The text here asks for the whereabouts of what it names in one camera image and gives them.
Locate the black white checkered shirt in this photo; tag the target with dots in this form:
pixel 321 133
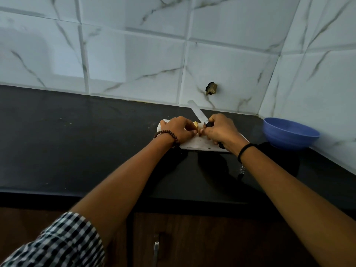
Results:
pixel 61 244

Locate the black wristband with charm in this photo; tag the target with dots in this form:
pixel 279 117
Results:
pixel 243 150

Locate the person's left forearm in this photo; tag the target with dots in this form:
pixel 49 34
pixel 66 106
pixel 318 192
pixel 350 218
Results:
pixel 122 189

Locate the white cutting board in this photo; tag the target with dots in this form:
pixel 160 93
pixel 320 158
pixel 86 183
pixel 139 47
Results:
pixel 197 143

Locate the brown wall pipe stub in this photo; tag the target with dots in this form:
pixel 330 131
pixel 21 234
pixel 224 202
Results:
pixel 211 88

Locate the cut potato half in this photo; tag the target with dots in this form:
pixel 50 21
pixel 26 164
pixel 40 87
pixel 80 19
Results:
pixel 196 125

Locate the person's right hand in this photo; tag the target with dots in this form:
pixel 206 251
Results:
pixel 222 132

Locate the blue plastic bowl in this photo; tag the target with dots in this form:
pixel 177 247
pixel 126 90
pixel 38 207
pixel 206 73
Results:
pixel 290 133

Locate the person's left hand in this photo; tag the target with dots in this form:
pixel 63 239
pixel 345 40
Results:
pixel 178 130

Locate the person's right forearm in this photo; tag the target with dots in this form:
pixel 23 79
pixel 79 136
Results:
pixel 306 208

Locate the steel kitchen knife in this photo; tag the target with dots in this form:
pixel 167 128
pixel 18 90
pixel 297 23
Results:
pixel 197 111

